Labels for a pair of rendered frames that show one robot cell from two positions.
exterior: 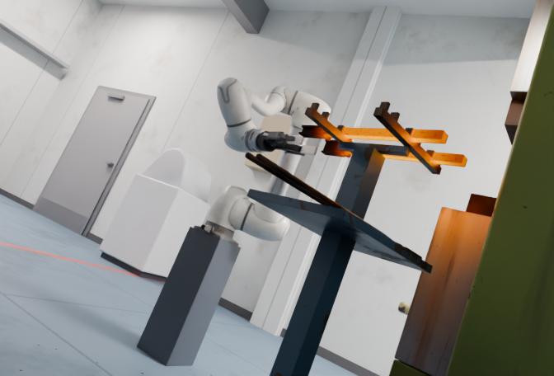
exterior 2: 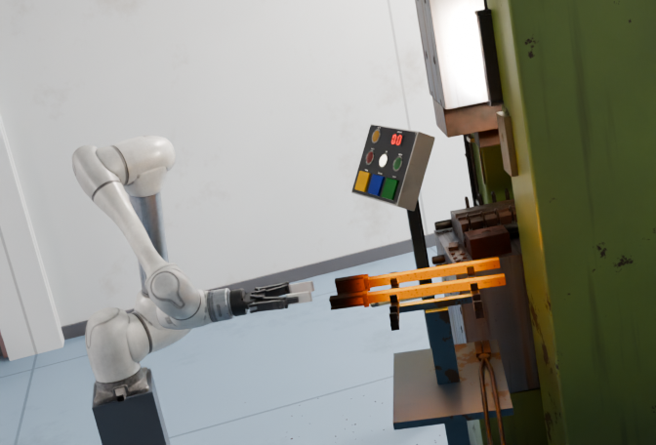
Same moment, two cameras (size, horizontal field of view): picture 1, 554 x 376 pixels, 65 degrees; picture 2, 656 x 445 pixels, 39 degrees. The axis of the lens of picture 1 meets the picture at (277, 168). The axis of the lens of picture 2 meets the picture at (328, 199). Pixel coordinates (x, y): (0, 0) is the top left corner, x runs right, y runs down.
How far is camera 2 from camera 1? 2.02 m
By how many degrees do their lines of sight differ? 50
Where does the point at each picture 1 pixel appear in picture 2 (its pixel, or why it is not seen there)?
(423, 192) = (139, 10)
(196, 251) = (129, 425)
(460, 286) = (500, 323)
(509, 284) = (579, 348)
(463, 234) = not seen: hidden behind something
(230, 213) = (132, 354)
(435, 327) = not seen: hidden behind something
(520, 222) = (570, 305)
